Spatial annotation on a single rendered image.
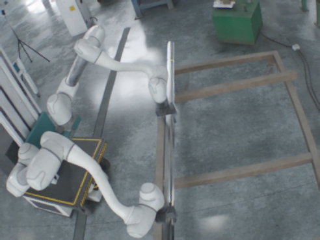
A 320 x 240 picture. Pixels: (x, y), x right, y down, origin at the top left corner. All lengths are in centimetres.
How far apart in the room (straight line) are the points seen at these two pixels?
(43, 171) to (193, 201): 131
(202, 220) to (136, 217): 93
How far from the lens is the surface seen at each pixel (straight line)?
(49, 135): 160
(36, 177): 151
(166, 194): 193
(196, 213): 237
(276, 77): 270
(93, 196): 260
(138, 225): 149
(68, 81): 242
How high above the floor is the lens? 207
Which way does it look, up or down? 44 degrees down
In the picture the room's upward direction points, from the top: 22 degrees counter-clockwise
